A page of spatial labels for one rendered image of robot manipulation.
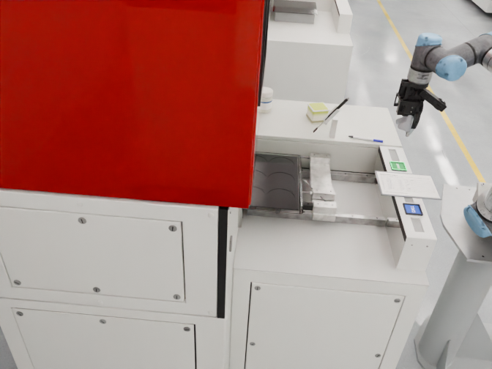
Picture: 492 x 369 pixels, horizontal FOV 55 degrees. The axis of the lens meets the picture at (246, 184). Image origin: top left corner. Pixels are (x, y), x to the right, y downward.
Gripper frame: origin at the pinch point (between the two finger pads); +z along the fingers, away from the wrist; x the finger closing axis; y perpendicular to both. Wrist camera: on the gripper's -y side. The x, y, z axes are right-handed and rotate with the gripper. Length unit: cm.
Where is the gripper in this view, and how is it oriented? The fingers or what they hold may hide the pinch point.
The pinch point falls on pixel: (409, 133)
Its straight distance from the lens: 179.9
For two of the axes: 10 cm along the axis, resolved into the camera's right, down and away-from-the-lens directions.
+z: -0.5, 8.1, 5.9
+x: -0.8, 5.8, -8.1
